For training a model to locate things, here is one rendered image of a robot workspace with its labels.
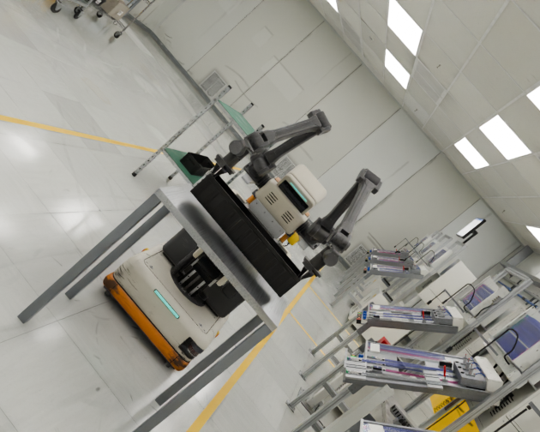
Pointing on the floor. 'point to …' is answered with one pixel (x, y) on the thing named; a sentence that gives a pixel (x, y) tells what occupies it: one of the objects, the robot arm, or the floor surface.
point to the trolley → (74, 2)
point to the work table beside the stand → (170, 195)
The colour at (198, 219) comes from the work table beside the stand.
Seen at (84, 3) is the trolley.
